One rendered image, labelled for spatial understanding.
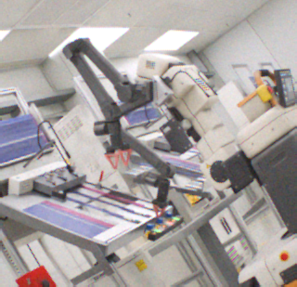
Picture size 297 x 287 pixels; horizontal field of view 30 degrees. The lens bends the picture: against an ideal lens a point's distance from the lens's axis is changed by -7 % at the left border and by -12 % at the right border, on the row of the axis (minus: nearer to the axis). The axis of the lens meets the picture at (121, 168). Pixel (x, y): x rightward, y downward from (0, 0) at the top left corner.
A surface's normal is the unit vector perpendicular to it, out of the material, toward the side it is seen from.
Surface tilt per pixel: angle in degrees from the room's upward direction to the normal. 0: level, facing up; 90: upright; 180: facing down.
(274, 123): 90
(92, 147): 90
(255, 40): 90
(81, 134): 90
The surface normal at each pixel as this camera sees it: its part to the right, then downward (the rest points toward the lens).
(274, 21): -0.50, 0.19
